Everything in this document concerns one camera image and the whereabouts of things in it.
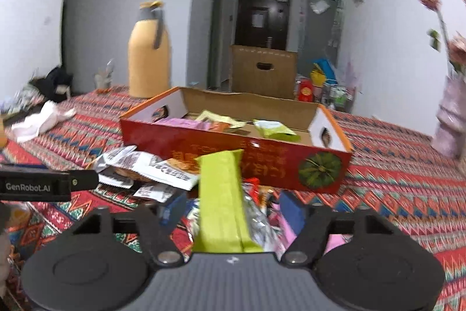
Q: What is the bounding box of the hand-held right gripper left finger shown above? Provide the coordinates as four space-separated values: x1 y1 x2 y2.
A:
67 191 188 268

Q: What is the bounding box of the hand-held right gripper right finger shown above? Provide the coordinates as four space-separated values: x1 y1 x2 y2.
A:
278 191 394 268

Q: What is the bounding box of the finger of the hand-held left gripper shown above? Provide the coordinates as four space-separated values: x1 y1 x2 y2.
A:
69 170 100 192
0 163 48 170

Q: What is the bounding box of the white snack packet grey print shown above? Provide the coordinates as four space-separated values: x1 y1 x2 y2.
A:
135 152 201 191

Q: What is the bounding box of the clear silver snack packet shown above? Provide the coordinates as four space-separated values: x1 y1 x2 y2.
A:
242 183 279 249

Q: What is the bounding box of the red snack packet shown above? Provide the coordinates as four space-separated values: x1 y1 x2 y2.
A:
240 178 277 210

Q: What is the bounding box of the long green snack packet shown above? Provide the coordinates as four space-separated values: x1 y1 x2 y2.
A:
192 150 263 254

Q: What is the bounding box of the pink snack packet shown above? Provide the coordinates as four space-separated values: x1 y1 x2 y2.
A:
273 212 352 257
155 118 212 131

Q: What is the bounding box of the red cardboard box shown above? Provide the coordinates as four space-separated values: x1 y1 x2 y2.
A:
119 86 354 194

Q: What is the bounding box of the yellow snack packet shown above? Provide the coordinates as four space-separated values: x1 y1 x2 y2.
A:
197 110 248 127

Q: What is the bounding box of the white cloth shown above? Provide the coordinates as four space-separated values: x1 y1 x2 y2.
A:
11 100 77 143

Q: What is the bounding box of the light clothes pile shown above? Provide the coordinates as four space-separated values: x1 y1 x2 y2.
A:
0 85 40 115

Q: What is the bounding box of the dark clothes pile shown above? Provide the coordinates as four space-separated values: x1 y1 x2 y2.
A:
29 66 73 102

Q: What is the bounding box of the patterned red tablecloth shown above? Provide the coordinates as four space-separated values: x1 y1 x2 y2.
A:
0 85 466 311

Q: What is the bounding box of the glass cup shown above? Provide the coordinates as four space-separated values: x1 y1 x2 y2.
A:
95 59 115 91

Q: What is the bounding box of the red gift box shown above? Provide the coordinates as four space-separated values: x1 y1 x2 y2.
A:
298 80 315 102

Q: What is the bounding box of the yellow thermos jug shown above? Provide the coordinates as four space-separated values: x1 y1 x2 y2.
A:
127 1 172 99

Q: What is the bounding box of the wooden chair back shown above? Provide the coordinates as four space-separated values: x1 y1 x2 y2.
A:
230 44 298 100

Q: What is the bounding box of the blue plastic item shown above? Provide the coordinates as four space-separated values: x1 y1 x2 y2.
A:
313 58 337 82

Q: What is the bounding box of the grey refrigerator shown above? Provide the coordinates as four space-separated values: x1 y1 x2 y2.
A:
299 0 345 78

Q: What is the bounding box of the pink ceramic vase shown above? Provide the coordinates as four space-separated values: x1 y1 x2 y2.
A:
431 74 466 159

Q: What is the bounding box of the dark brown door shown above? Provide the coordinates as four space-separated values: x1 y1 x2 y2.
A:
235 0 291 51

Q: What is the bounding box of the wire storage cart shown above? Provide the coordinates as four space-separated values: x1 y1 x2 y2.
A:
320 81 355 111

